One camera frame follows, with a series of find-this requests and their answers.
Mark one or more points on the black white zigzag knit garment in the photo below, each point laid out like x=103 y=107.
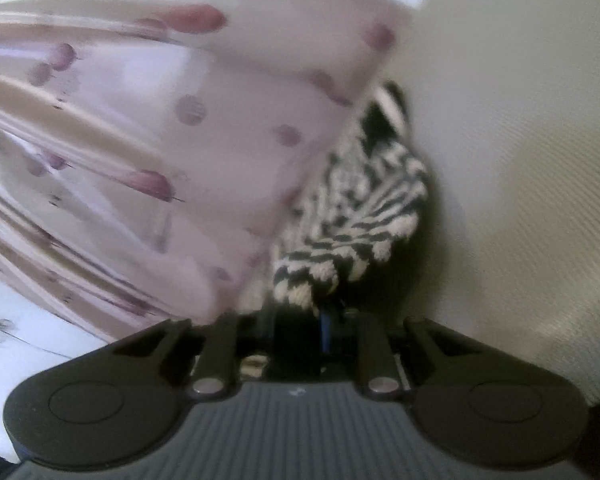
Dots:
x=347 y=244

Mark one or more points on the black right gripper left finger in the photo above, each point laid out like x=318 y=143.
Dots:
x=117 y=403

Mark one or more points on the pink leaf pattern curtain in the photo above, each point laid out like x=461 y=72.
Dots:
x=152 y=150

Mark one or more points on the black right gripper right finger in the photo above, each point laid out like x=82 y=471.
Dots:
x=474 y=402

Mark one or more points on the beige ribbed bed sheet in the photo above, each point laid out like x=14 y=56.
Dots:
x=504 y=99

